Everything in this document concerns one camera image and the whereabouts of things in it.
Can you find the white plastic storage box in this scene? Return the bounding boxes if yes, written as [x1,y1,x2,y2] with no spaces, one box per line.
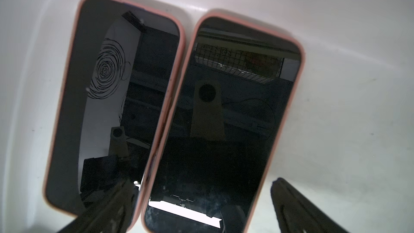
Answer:
[1,0,414,233]

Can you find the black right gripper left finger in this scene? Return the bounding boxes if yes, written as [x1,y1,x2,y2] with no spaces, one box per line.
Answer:
[59,179,135,233]

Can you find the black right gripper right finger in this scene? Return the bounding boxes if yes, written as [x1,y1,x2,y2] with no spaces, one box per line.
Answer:
[271,178,346,233]

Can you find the pink case phone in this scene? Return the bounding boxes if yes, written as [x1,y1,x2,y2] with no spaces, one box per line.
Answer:
[141,10,305,233]
[44,0,185,231]

